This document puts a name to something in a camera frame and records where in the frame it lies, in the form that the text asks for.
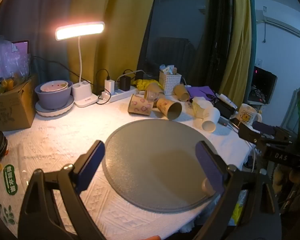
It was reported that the black charger plug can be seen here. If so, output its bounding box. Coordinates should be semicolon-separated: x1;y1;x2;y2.
119;76;131;91

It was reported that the white charger plug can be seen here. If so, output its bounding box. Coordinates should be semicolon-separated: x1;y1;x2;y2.
104;79;115;93

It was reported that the yellow curtain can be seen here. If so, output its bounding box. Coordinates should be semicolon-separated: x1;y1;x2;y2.
218;0;257;103
66;0;161;96

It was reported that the white air conditioner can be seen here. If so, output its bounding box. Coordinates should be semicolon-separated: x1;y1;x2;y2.
255;10;300;39

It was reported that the black cable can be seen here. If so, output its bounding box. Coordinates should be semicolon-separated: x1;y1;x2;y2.
30;56;112;104

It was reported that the black monitor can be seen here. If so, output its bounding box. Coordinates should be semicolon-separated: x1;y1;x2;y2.
251;66;278;103

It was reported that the white plate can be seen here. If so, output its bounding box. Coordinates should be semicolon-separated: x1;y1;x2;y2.
35;95;75;117

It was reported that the pale pink bowl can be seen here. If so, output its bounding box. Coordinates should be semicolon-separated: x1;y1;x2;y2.
40;80;70;92

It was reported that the white tube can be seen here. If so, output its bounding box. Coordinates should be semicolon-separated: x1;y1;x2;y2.
216;93;238;109

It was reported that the white textured tablecloth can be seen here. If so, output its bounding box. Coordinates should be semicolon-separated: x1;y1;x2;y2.
0;95;253;240

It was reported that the brown heart-print paper cup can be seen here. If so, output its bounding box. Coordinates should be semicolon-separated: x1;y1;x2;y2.
128;94;154;116

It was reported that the crumpled white tissue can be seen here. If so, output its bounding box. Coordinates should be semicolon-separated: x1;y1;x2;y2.
191;97;211;118

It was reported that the white mug yellow print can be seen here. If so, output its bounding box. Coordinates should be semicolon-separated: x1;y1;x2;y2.
236;103;263;126

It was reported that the brown paper cup clear lid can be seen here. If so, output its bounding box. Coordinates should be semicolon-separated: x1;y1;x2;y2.
144;82;165;102

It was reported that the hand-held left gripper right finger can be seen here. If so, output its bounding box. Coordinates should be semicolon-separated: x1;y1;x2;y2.
192;141;283;240

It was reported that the cardboard box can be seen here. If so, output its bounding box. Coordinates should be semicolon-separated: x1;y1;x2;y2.
0;74;38;133

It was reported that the clear plastic fruit packaging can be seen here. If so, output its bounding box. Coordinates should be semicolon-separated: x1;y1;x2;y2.
0;145;41;232

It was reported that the clear plastic bag of fruit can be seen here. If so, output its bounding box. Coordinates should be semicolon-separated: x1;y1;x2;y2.
0;35;32;101

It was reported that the white power strip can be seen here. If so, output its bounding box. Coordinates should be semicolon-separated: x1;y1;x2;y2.
97;85;138;103

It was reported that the white desk lamp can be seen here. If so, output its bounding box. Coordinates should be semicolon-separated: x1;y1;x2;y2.
55;21;106;108

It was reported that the purple bowl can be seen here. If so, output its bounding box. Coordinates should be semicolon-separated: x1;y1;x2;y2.
35;80;73;110

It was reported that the white plastic basket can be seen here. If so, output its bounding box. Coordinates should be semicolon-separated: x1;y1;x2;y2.
159;70;182;95

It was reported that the tablet screen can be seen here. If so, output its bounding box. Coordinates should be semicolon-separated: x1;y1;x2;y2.
12;40;30;54

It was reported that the purple cloth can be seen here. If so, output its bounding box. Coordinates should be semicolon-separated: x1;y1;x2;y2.
186;86;216;99

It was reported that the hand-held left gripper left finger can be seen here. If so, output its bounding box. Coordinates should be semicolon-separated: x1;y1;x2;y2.
17;140;107;240

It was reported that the grey round mat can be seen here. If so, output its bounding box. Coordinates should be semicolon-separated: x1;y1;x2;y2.
101;119;225;213

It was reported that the white paper cup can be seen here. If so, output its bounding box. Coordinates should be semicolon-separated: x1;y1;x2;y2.
201;107;221;133

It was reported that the yellow cloth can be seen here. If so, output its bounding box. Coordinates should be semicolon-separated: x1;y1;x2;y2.
135;79;158;91

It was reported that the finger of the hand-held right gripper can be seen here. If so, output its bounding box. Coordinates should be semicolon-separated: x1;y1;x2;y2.
238;123;265;143
252;121;292;141

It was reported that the grey-blue curtain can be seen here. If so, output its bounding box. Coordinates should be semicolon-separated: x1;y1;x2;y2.
0;0;78;86

